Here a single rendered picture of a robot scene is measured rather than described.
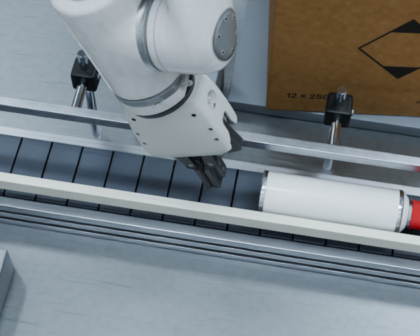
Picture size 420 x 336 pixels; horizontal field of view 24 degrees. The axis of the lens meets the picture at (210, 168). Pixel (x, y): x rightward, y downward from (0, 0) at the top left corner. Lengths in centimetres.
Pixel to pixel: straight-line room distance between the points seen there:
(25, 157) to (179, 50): 40
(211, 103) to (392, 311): 34
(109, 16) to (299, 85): 41
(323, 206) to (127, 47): 34
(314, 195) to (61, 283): 32
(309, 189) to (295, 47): 17
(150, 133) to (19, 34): 42
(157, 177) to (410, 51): 33
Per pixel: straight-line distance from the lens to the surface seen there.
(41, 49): 136
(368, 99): 124
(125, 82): 92
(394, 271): 114
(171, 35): 85
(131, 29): 87
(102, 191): 112
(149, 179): 116
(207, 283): 115
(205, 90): 97
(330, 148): 110
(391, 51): 116
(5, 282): 115
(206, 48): 84
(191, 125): 99
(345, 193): 110
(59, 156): 119
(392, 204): 111
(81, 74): 115
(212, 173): 108
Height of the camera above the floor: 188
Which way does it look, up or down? 58 degrees down
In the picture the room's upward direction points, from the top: straight up
